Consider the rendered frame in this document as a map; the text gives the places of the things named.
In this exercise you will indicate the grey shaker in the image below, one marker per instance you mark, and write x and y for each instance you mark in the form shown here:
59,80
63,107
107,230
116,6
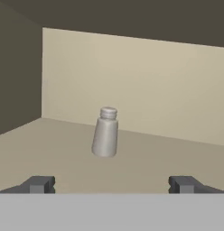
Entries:
105,136

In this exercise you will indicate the beige cabinet interior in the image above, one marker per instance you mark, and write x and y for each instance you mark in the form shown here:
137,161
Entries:
147,99

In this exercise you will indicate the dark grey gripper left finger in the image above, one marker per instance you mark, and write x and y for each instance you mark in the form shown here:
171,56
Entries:
38,184

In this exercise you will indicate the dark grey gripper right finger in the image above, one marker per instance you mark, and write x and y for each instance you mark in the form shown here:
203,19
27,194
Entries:
185,184

